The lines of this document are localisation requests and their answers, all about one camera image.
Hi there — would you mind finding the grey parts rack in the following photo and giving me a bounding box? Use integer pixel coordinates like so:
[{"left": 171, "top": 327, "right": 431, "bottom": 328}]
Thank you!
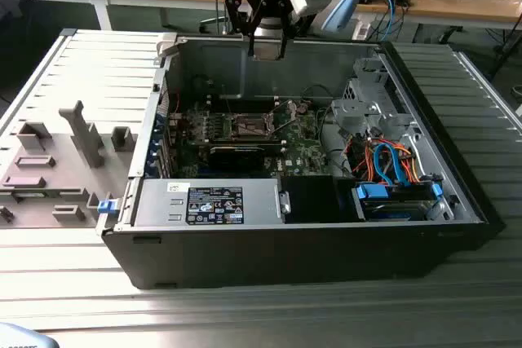
[{"left": 0, "top": 99, "right": 138, "bottom": 229}]

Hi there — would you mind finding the white power strip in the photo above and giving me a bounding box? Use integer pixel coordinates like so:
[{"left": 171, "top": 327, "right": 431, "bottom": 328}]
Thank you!
[{"left": 352, "top": 21, "right": 372, "bottom": 42}]

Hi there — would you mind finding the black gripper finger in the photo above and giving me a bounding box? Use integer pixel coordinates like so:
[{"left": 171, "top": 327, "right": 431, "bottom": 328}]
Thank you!
[
  {"left": 279, "top": 0, "right": 299, "bottom": 59},
  {"left": 223, "top": 0, "right": 264, "bottom": 58}
]

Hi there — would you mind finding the black graphics card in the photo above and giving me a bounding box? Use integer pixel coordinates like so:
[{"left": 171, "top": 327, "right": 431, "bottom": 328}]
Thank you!
[{"left": 207, "top": 144, "right": 266, "bottom": 172}]

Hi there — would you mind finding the blue wire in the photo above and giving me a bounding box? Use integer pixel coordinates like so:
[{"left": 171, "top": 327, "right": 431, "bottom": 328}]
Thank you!
[{"left": 373, "top": 142, "right": 405, "bottom": 186}]

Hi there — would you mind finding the hard disk in blue carrier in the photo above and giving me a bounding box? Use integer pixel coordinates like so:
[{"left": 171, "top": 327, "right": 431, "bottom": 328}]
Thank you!
[{"left": 352, "top": 183, "right": 444, "bottom": 222}]

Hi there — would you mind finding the grey power supply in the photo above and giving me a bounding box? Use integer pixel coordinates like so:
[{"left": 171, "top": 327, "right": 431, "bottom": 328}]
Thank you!
[{"left": 132, "top": 178, "right": 293, "bottom": 227}]

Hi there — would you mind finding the silver-topped CPU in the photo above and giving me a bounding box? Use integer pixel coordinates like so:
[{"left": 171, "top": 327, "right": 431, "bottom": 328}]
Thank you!
[{"left": 252, "top": 43, "right": 283, "bottom": 61}]

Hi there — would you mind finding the black PC case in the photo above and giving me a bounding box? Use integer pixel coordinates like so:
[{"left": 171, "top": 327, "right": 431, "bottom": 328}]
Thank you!
[{"left": 95, "top": 33, "right": 507, "bottom": 290}]

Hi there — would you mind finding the metal drive cage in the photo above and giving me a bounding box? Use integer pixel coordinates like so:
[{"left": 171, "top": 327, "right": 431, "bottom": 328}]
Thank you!
[{"left": 330, "top": 56, "right": 413, "bottom": 137}]

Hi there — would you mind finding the metal locking lever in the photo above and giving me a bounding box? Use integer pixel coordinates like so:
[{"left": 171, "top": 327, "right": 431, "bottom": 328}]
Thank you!
[{"left": 222, "top": 83, "right": 236, "bottom": 123}]

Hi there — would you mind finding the grey rounded device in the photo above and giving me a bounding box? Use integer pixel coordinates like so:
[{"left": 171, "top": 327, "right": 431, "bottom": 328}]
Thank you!
[{"left": 0, "top": 322, "right": 56, "bottom": 348}]

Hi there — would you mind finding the CPU socket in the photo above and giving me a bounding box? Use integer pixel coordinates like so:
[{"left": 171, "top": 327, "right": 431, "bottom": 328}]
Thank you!
[{"left": 230, "top": 112, "right": 276, "bottom": 139}]

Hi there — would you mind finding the green motherboard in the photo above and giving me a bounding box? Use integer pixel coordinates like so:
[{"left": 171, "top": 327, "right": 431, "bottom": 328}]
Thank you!
[{"left": 169, "top": 97, "right": 332, "bottom": 180}]

